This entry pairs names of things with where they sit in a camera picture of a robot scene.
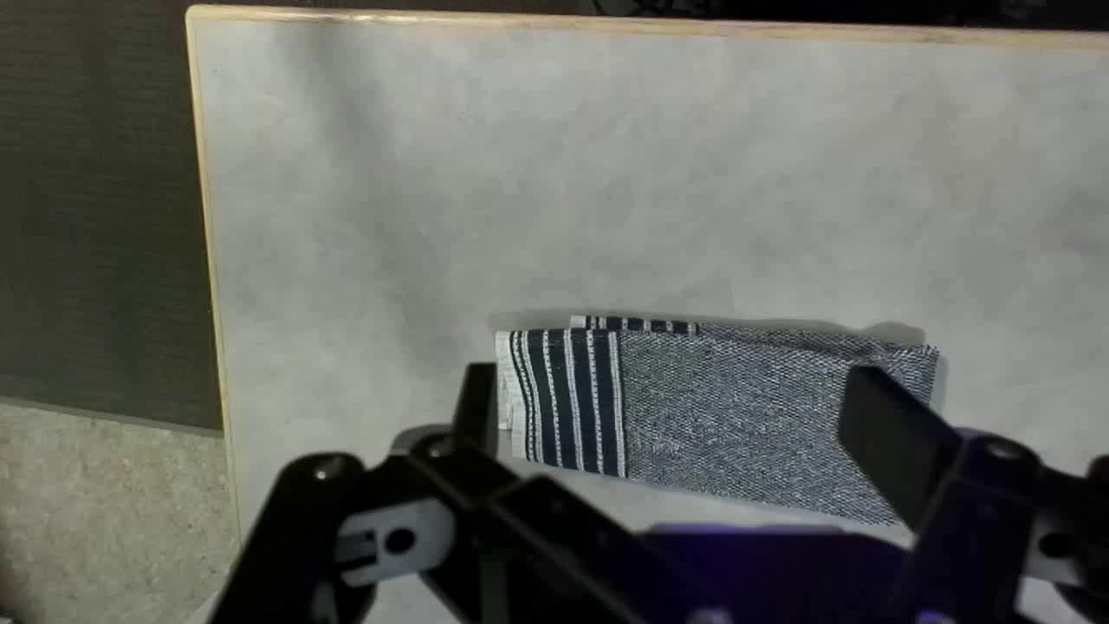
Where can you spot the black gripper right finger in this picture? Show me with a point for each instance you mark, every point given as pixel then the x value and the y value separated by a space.
pixel 981 520

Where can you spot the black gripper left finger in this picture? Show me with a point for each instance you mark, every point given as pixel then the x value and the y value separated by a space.
pixel 488 520

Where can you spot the grey towel with navy stripes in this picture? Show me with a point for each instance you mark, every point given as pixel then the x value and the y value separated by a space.
pixel 740 427

